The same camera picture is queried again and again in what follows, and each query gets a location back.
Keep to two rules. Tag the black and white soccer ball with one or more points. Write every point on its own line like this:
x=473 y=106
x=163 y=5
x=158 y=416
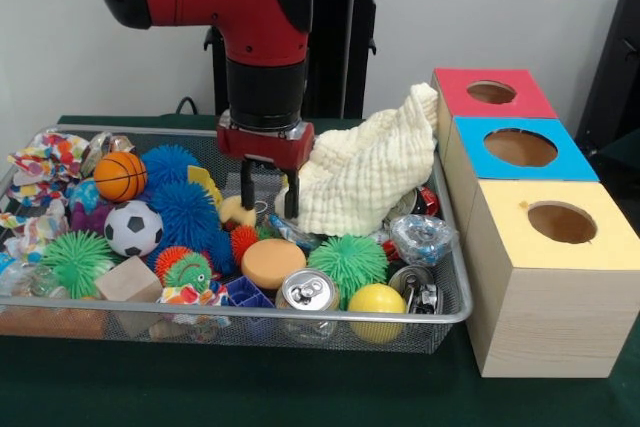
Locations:
x=133 y=228

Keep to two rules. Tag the wooden box with three holes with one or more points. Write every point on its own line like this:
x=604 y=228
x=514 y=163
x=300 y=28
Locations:
x=550 y=317

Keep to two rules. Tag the yellow ball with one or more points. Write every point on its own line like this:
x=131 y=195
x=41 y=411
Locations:
x=376 y=307

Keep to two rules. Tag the orange toy basketball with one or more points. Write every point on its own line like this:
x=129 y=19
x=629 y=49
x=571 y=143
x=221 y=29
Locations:
x=120 y=175

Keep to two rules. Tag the round orange sponge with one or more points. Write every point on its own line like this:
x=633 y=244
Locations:
x=272 y=257

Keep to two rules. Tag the blue spiky toy with eyes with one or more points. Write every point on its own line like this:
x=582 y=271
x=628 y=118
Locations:
x=187 y=212

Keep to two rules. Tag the black monitor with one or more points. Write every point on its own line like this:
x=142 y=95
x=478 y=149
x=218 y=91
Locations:
x=620 y=72

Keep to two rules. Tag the silver top drink can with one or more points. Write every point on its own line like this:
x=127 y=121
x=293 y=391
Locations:
x=306 y=292

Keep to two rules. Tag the large green spiky ball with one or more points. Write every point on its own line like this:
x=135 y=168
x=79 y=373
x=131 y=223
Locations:
x=347 y=259

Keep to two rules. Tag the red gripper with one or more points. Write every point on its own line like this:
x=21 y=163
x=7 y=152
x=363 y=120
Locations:
x=265 y=149

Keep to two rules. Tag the green spiky rubber toy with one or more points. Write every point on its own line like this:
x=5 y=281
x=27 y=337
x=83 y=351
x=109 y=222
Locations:
x=75 y=262

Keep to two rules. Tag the dark green tablecloth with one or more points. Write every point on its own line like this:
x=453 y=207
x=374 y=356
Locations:
x=625 y=157
x=250 y=392

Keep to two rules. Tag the blue spiky rubber ball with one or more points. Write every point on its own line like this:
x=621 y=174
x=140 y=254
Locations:
x=167 y=162

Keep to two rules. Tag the cream and mint cloth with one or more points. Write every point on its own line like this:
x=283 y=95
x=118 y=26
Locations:
x=370 y=172

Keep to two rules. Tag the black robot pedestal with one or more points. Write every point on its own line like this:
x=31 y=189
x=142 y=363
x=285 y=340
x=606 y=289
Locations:
x=360 y=47

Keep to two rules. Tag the yellow plush duck toy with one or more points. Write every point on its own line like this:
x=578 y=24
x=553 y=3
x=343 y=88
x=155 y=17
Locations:
x=232 y=212

